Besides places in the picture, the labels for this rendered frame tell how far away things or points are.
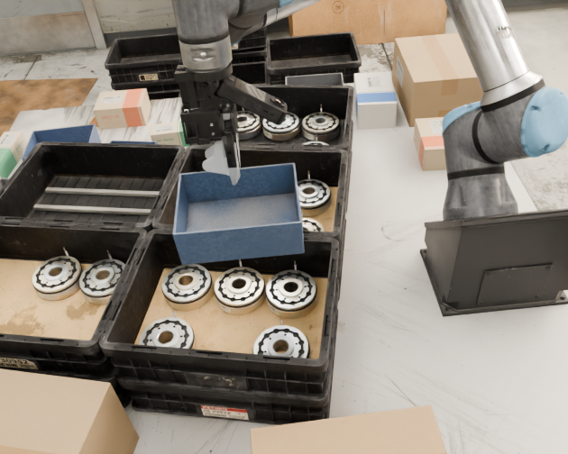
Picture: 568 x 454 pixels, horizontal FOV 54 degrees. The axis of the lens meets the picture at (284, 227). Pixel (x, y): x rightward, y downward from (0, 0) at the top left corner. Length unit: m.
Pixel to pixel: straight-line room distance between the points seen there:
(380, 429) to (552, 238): 0.52
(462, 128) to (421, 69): 0.66
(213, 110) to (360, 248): 0.66
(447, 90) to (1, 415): 1.43
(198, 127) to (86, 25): 3.45
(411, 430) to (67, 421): 0.55
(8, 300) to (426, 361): 0.89
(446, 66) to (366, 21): 2.12
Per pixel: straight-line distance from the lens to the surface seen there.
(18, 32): 4.50
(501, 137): 1.12
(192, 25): 0.84
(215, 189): 0.99
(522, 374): 1.25
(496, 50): 1.10
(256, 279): 1.15
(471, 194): 1.18
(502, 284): 1.27
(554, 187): 2.86
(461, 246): 1.14
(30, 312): 1.29
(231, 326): 1.12
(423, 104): 1.81
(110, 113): 1.98
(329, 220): 1.30
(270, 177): 0.98
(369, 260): 1.39
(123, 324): 1.09
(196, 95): 0.90
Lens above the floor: 1.72
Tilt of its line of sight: 43 degrees down
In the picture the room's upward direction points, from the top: 5 degrees counter-clockwise
